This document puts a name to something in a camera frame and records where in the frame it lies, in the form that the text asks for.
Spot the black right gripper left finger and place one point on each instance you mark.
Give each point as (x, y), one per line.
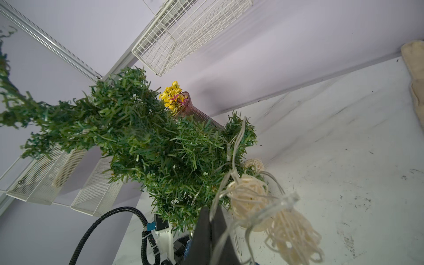
(199, 251)

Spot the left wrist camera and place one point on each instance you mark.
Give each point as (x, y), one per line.
(161, 232)

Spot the yellow sunflower bouquet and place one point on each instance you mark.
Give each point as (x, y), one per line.
(173, 98)

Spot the white wire wall basket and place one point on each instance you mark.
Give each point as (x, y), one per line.
(180, 28)

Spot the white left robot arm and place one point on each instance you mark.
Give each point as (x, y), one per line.
(100, 243)

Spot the cream glove on table right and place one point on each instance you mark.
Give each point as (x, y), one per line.
(413, 57)

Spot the dark glass vase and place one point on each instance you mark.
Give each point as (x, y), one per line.
(188, 109)

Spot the rattan ball string lights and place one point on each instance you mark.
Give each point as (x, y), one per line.
(288, 232)

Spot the white two-tier mesh shelf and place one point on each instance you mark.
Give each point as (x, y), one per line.
(78, 180)

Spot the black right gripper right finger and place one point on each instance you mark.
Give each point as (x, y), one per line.
(222, 249)

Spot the small green christmas tree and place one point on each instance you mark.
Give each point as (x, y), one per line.
(180, 161)

